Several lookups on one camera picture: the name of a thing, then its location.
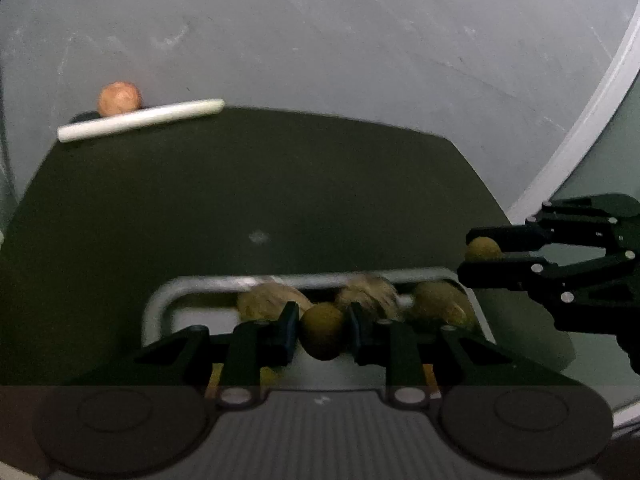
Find brown kiwi with sticker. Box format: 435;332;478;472
236;282;314;322

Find yellow-green pear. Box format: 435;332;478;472
409;281;477;330

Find metal tray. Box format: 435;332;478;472
141;268;495;391

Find white leek stalk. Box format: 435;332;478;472
58;99;226;143

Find red apple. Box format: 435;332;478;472
96;81;142;117

